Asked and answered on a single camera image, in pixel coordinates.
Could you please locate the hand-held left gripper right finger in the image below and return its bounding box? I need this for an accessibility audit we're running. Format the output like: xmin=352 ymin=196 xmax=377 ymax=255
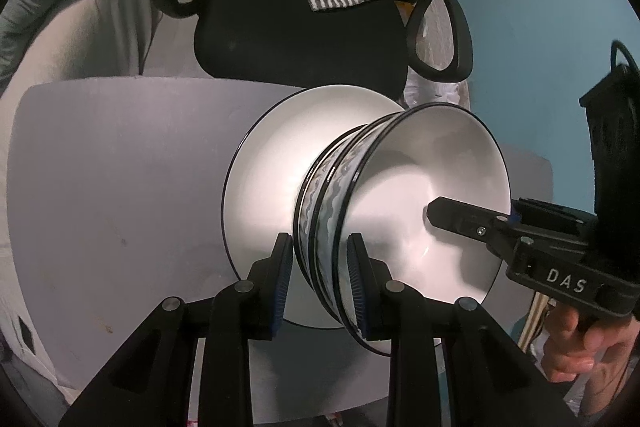
xmin=346 ymin=232 xmax=586 ymax=427

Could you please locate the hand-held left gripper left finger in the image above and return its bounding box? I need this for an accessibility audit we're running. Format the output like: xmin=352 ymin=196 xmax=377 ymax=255
xmin=59 ymin=232 xmax=296 ymax=427

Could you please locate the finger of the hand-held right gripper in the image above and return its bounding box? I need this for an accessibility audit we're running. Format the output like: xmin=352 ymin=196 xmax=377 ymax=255
xmin=509 ymin=198 xmax=551 ymax=228
xmin=426 ymin=196 xmax=523 ymax=260

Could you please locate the large white plate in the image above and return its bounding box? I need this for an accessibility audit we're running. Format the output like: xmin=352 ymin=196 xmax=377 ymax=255
xmin=221 ymin=84 xmax=407 ymax=330

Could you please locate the person's right hand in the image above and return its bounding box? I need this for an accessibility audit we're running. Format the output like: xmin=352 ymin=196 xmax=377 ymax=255
xmin=542 ymin=306 xmax=638 ymax=383

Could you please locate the wooden board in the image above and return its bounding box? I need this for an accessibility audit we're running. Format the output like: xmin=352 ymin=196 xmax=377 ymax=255
xmin=520 ymin=294 xmax=551 ymax=353

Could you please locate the white plastic bag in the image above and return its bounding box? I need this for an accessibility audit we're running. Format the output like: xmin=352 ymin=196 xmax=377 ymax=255
xmin=405 ymin=67 xmax=468 ymax=108

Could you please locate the black office chair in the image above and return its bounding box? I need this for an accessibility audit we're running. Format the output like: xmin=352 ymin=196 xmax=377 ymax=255
xmin=149 ymin=0 xmax=473 ymax=105

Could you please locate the grey bed mattress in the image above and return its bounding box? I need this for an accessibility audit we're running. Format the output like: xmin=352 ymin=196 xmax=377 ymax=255
xmin=0 ymin=0 xmax=163 ymax=408

